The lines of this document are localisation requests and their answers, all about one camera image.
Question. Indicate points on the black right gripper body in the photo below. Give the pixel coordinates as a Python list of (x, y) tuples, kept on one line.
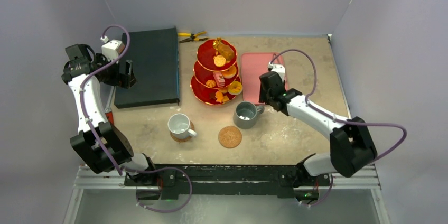
[(266, 86)]

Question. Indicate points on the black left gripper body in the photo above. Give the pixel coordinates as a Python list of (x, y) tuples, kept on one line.
[(110, 75)]

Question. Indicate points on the grey ceramic mug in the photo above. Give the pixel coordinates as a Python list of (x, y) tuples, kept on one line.
[(246, 114)]

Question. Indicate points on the yellow glazed donut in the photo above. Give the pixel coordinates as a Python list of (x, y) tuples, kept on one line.
[(235, 88)]

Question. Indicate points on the orange glazed donut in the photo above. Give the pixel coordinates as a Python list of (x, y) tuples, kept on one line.
[(230, 72)]

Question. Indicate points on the fish shaped yellow cookie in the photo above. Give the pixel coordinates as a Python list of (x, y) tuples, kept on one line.
[(219, 96)]

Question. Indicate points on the round yellow cracker top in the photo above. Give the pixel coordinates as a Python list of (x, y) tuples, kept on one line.
[(219, 61)]

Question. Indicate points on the small brown swirl cookie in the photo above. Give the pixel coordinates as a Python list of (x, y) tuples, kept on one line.
[(211, 84)]

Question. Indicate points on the woven round coaster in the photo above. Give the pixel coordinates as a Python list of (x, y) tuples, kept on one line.
[(183, 136), (230, 137)]

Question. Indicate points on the brown croissant bread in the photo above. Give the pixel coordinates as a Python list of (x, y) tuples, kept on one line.
[(222, 49)]

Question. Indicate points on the white ceramic mug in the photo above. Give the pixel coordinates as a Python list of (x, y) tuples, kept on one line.
[(179, 123)]

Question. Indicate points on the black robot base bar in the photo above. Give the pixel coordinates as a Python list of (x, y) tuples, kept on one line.
[(174, 180)]

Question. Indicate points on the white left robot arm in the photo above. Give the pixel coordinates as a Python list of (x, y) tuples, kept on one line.
[(99, 143)]

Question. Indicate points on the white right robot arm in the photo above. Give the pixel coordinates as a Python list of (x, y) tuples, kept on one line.
[(351, 145)]

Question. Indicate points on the dark grey box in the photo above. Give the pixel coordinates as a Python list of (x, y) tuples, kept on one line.
[(155, 58)]

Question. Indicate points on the square yellow cracker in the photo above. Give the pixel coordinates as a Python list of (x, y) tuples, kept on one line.
[(225, 99)]

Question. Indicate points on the red three-tier cake stand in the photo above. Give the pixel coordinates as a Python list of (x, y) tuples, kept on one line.
[(203, 71)]

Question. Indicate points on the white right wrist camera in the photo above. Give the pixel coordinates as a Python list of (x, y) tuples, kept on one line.
[(279, 69)]

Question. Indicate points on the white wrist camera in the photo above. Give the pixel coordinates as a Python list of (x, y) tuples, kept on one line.
[(279, 69), (112, 49)]

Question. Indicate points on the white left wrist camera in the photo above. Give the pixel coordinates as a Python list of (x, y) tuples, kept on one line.
[(112, 49)]

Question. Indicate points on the red handled wrench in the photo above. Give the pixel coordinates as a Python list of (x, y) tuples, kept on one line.
[(109, 115)]

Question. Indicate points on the yellow handled pliers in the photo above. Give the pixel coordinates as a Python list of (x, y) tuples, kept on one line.
[(193, 37)]

